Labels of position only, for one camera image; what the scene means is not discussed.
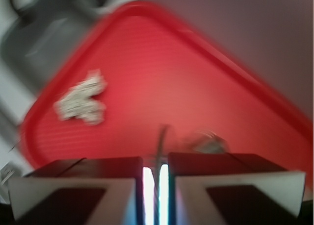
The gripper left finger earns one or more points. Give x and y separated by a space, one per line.
80 192

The crumpled white paper towel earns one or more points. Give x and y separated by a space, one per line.
79 101

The grey plastic sink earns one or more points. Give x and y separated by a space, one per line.
45 33

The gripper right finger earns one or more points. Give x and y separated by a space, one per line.
232 189

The red plastic tray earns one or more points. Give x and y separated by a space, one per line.
160 71

